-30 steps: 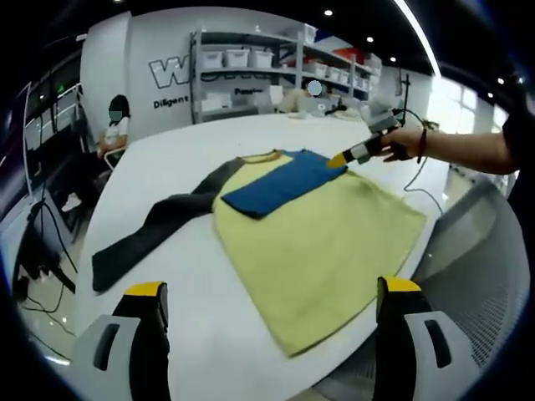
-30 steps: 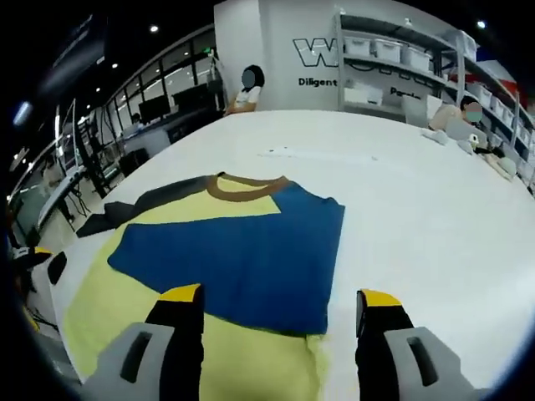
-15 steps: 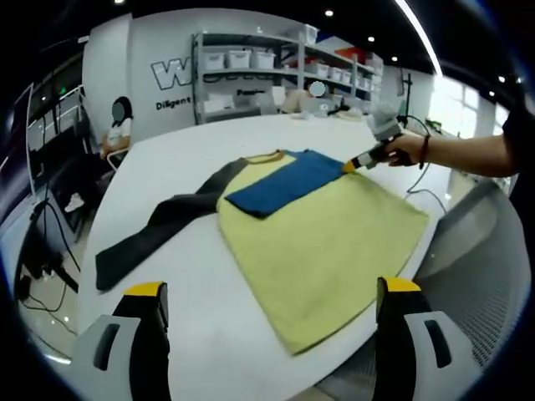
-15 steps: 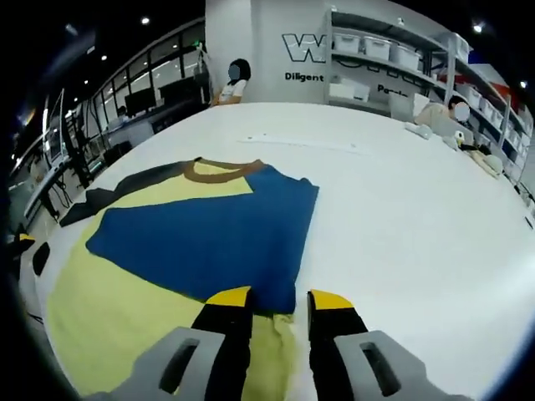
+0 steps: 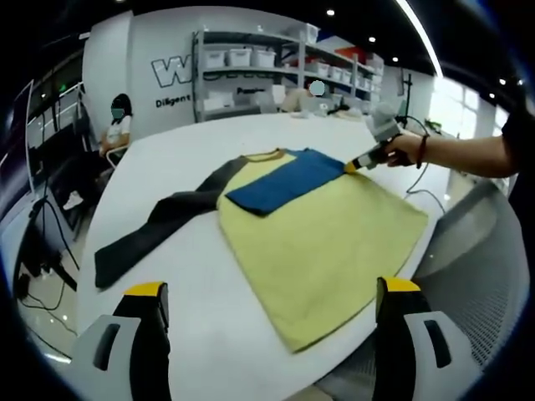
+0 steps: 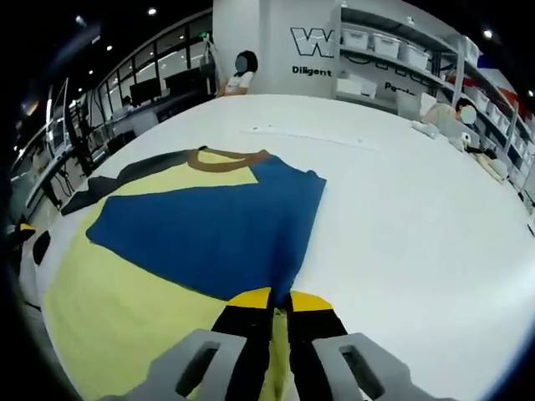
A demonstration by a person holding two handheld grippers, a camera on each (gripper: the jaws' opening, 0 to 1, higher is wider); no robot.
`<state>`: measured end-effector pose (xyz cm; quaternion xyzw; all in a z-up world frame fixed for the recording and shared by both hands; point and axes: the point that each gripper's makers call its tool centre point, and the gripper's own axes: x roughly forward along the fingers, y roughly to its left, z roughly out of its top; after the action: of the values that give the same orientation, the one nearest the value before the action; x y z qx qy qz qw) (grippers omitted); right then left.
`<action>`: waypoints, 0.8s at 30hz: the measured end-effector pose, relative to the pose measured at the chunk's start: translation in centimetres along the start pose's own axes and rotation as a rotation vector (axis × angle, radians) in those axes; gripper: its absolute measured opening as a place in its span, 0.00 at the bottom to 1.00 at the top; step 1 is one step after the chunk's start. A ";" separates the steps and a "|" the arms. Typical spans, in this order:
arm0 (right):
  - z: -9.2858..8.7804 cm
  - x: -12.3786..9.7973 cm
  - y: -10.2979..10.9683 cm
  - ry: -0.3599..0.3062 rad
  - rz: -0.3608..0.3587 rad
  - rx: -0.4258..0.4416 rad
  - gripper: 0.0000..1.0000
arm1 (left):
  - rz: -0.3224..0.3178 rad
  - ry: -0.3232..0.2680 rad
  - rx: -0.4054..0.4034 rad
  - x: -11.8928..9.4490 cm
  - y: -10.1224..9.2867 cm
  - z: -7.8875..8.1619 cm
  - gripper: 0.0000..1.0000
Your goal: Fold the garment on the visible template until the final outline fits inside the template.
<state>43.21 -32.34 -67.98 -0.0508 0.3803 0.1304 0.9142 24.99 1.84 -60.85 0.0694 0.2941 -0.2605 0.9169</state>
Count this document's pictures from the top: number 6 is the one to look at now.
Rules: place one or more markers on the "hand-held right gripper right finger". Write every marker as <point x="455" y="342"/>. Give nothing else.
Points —
<point x="334" y="363"/>

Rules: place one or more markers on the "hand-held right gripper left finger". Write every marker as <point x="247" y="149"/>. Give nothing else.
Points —
<point x="209" y="363"/>

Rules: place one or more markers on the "yellow garment with blue sleeve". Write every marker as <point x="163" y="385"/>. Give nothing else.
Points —
<point x="200" y="225"/>

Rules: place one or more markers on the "long grey desk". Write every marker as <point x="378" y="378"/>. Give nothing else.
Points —
<point x="138" y="121"/>

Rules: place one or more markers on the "small white cloth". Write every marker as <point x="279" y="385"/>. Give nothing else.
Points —
<point x="426" y="128"/>

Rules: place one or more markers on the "beige cloth pile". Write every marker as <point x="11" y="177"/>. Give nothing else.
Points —
<point x="497" y="165"/>

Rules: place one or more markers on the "grey metal shelf rack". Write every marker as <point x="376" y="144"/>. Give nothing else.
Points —
<point x="461" y="67"/>

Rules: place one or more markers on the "row of white storage bins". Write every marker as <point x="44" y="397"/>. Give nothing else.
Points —
<point x="384" y="44"/>

